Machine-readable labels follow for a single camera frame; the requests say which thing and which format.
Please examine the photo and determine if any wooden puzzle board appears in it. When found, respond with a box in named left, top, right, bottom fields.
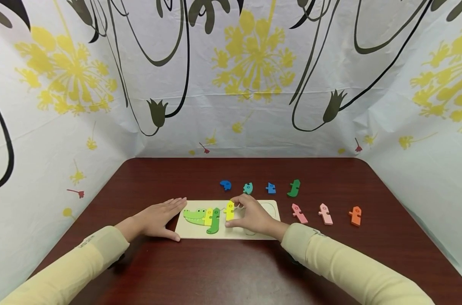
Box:
left=174, top=200, right=281, bottom=241

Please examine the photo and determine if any orange puzzle piece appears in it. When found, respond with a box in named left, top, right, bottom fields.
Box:
left=348, top=206, right=362, bottom=227

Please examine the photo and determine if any person's left forearm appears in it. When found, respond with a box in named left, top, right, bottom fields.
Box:
left=0, top=225, right=131, bottom=305

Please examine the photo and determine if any person's right forearm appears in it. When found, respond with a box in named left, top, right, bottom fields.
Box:
left=280, top=223, right=436, bottom=305

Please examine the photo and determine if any light green crocodile head piece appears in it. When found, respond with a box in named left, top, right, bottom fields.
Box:
left=182, top=208, right=207, bottom=226

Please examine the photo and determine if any light pink puzzle piece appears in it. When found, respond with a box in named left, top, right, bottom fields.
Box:
left=318, top=203, right=334, bottom=226

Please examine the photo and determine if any person's right hand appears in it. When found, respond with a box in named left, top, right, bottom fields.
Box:
left=225, top=194, right=290, bottom=242

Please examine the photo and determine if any person's left hand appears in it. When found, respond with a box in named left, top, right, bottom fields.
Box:
left=115, top=197, right=188, bottom=243

